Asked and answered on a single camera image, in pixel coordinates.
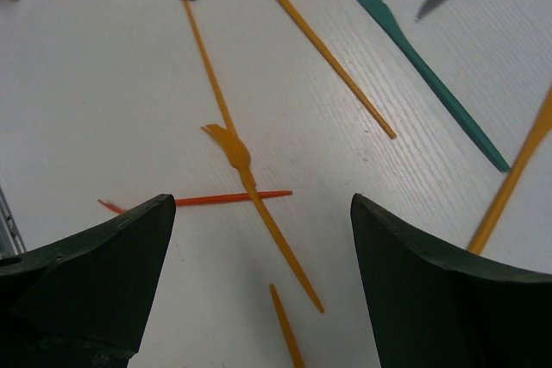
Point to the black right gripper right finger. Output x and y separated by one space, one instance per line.
433 304

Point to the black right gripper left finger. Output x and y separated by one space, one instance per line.
84 301

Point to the dark orange plastic fork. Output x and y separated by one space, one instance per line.
207 200

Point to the small orange plastic fork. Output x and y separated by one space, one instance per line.
290 340

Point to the orange plastic knife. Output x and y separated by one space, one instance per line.
541 127

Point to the orange chopstick lower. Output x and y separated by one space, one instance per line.
209 69

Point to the orange chopstick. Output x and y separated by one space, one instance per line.
209 69
319 45

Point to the teal plastic knife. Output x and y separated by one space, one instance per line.
382 14

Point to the orange chopstick upper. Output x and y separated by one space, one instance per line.
319 45

